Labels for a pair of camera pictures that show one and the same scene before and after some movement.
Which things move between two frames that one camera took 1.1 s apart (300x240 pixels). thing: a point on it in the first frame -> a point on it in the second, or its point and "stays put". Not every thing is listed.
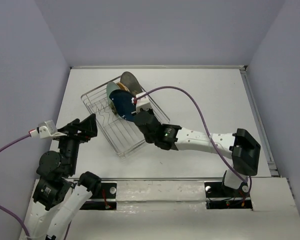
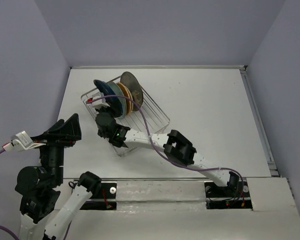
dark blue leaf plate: x=121 y=101 -> x=114 y=103
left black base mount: x=107 y=190 stays put
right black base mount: x=217 y=190 stays put
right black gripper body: x=148 y=139 -> x=105 y=110
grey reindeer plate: x=128 y=79 stays put
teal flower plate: x=111 y=87 -> x=122 y=100
